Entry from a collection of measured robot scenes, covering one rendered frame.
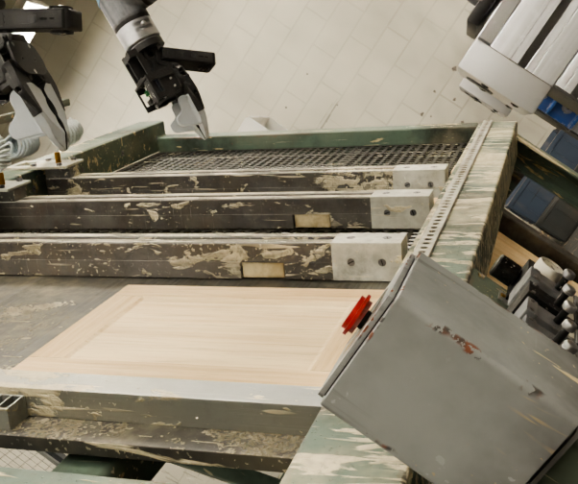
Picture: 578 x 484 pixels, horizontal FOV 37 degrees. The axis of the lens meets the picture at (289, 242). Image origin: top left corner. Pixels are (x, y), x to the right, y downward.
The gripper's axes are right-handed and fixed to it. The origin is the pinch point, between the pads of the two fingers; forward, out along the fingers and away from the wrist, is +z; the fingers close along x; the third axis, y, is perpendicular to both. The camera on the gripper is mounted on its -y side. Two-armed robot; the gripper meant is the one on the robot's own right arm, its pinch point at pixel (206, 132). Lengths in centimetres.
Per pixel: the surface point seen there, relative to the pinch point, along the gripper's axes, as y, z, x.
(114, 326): 39.3, 24.1, 12.5
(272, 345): 28, 38, 34
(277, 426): 41, 45, 52
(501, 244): -88, 58, -40
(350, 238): -3.4, 31.5, 19.1
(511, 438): 43, 48, 92
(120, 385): 51, 31, 37
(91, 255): 27.1, 9.5, -15.4
